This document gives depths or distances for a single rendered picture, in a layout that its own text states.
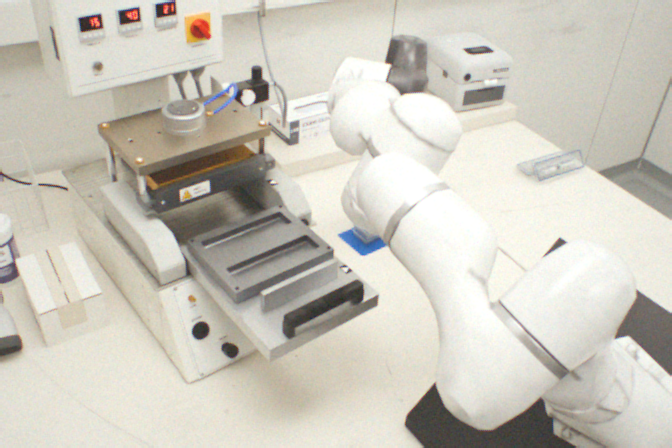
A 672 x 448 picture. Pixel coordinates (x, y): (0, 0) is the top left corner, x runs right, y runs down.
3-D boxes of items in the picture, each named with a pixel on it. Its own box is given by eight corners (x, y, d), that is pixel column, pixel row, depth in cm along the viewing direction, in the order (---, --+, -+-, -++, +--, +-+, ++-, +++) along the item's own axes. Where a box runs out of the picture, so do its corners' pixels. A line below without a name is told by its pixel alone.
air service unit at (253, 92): (216, 134, 149) (213, 73, 140) (270, 118, 157) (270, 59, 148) (228, 143, 146) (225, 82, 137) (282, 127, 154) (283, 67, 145)
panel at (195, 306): (198, 379, 121) (169, 287, 116) (327, 313, 137) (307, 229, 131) (202, 382, 119) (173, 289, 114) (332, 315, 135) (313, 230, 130)
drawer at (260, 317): (179, 264, 119) (175, 229, 115) (280, 223, 131) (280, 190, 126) (270, 366, 102) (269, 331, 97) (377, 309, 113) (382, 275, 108)
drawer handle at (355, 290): (281, 332, 102) (281, 313, 100) (356, 294, 110) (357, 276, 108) (289, 340, 101) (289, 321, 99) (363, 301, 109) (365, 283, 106)
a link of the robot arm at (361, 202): (425, 186, 77) (336, 98, 85) (350, 287, 84) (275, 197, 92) (498, 191, 92) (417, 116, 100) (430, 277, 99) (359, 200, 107)
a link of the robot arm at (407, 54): (366, 120, 130) (416, 129, 128) (372, 57, 122) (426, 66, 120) (386, 83, 144) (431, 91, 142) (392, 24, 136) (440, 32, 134)
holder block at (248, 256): (187, 250, 117) (186, 239, 115) (281, 214, 127) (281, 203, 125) (236, 304, 107) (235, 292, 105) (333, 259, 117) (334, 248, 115)
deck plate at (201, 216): (61, 173, 142) (60, 169, 142) (203, 131, 160) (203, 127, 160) (156, 292, 114) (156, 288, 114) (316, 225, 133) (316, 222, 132)
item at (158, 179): (120, 162, 129) (114, 119, 124) (219, 132, 141) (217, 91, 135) (160, 204, 119) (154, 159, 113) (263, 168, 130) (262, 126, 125)
